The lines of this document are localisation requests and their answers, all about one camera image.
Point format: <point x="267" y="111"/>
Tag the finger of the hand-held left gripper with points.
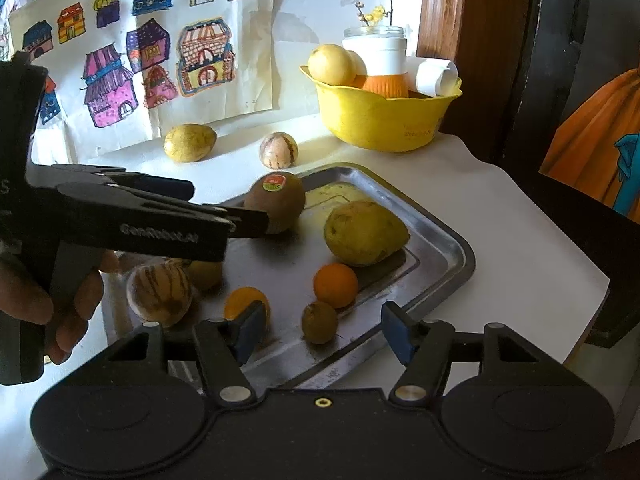
<point x="170" y="188"/>
<point x="250" y="225"/>

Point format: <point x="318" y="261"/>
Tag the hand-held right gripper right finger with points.
<point x="397" y="333"/>

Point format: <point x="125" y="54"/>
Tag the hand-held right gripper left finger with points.
<point x="252" y="331"/>

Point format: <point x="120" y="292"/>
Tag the orange mandarin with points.
<point x="335" y="285"/>
<point x="240" y="300"/>

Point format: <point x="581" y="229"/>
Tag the brown kiwi with sticker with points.
<point x="285" y="202"/>

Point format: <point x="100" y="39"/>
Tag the metal tray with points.
<point x="280" y="260"/>

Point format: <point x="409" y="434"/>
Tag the person's left hand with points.
<point x="25" y="290"/>

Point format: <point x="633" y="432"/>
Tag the yellow-green mango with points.
<point x="365" y="234"/>
<point x="190" y="143"/>

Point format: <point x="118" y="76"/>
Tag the pale striped pepino melon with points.
<point x="277" y="150"/>

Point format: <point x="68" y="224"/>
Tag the colourful houses drawing poster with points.
<point x="240" y="85"/>

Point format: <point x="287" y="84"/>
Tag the yellow plastic bowl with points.
<point x="380" y="120"/>

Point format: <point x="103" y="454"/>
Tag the pale yellow round fruit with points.
<point x="361" y="67"/>
<point x="330" y="64"/>

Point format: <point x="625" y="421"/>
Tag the glass jar with white lid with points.
<point x="387" y="67"/>

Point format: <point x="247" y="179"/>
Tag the rolled white paper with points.
<point x="435" y="77"/>

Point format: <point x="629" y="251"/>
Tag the orange figure painting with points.
<point x="595" y="145"/>

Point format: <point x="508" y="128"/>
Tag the brown wooden window frame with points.
<point x="475" y="35"/>

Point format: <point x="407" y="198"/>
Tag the dark wooden frame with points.
<point x="560" y="10"/>

